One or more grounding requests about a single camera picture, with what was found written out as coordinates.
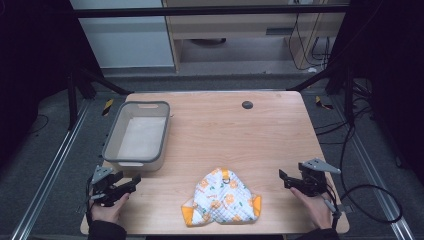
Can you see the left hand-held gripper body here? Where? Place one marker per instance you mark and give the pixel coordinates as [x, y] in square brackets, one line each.
[104, 190]

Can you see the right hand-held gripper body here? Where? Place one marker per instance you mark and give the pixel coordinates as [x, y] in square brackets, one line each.
[313, 181]

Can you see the person's left hand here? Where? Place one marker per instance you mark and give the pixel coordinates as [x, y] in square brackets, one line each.
[107, 214]

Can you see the person's right hand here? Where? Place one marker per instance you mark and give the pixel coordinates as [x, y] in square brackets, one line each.
[316, 210]

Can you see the white basin with grey rim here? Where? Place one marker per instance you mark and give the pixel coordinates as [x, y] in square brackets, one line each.
[141, 138]

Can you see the white orange quilted cloth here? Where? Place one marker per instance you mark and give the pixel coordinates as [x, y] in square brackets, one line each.
[222, 200]

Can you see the yellow black tape strip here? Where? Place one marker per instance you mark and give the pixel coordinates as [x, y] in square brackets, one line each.
[107, 107]
[322, 103]

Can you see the grey round table grommet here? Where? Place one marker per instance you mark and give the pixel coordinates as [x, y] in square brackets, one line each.
[247, 105]

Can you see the black metal stand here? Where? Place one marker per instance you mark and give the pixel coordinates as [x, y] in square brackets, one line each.
[348, 96]
[72, 100]

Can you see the white cabinet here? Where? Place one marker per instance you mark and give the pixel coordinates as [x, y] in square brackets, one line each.
[126, 40]

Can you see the light wooden shelf unit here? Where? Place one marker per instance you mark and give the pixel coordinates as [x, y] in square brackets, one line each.
[233, 28]

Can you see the aluminium floor rail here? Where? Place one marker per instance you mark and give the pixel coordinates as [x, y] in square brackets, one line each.
[53, 160]
[373, 166]

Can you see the black horizontal frame bar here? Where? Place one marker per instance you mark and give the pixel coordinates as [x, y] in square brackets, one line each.
[206, 10]

